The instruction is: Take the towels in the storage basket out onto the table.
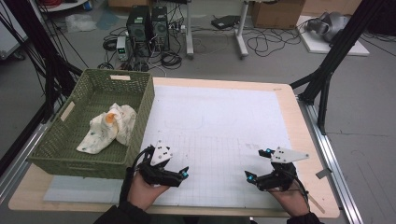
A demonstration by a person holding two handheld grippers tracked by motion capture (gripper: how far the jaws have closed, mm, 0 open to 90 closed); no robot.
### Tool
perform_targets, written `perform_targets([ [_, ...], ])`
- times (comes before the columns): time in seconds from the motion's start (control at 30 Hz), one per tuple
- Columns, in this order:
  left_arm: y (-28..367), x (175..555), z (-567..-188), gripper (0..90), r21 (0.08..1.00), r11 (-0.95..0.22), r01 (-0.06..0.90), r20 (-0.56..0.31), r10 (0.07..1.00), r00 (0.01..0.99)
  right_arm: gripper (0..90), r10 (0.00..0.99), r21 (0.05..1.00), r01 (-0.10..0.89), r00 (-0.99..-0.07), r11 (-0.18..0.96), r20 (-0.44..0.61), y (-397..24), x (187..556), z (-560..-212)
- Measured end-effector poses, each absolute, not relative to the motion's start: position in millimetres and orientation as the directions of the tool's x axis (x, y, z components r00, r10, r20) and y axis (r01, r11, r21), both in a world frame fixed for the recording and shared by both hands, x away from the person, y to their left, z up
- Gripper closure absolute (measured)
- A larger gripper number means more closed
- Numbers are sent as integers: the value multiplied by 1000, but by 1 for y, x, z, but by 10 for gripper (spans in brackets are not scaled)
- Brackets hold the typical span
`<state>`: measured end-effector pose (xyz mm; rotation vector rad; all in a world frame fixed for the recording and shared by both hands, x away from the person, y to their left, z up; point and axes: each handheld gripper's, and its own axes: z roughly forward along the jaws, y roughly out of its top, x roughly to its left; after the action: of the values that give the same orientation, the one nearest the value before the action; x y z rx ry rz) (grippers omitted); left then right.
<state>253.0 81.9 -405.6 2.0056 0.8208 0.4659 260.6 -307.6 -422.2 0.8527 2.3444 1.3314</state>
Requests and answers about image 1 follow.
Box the black metal frame stand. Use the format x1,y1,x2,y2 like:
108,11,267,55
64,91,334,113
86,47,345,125
289,0,387,135
0,0,83,125

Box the white grid mat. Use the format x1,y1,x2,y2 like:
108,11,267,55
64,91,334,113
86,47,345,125
43,84,293,210

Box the grey bench power supply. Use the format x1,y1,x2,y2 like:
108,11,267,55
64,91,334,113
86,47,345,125
116,35,130,62

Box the white floor board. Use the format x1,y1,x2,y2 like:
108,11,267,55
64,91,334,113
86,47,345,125
297,15,371,57

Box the large black computer tower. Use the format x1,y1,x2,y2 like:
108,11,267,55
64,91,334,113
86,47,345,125
125,5,153,58

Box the aluminium rail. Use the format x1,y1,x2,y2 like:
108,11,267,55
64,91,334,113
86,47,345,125
0,120,52,204
297,99,363,224

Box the slim black computer tower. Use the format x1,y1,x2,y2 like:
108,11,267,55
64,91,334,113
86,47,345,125
150,6,171,52

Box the grey helmet-shaped shell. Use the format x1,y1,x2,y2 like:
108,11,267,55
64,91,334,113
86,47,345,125
304,11,351,43

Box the flat black device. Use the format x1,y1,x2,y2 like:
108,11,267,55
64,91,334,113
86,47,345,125
210,14,241,31

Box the tangle of black floor cables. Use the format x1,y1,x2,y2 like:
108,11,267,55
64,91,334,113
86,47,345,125
246,26,303,58

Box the brown cardboard box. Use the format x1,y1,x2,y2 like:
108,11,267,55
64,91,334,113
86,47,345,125
250,0,306,30

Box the small metal bracket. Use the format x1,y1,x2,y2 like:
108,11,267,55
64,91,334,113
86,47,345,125
316,167,333,180

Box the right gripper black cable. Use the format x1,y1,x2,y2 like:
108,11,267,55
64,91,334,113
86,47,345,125
290,176,311,206

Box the coiled black cable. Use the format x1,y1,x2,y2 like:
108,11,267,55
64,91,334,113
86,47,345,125
160,50,183,70

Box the white cabinet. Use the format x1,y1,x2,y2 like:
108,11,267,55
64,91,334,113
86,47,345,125
0,6,29,60

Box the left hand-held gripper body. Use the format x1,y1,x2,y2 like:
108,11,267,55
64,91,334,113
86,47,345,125
136,139,182,189

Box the cream printed cloth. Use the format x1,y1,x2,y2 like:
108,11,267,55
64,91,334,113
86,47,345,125
76,102,138,155

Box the clear plastic bag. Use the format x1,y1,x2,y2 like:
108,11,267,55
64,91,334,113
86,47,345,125
64,13,98,34

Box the pale wooden stick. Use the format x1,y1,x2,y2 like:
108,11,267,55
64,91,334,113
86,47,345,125
307,194,326,215

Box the green woven basket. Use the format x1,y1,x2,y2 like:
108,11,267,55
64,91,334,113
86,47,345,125
27,68,156,180

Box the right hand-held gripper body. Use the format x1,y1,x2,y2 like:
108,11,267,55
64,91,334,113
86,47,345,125
256,147,310,191

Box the white desk leg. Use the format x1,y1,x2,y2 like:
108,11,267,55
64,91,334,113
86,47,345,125
234,0,250,60
185,0,194,60

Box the person's right hand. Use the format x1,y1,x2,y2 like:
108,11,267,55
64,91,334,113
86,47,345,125
269,181,311,217

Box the person's left hand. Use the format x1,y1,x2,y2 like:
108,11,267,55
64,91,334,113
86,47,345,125
127,172,171,212

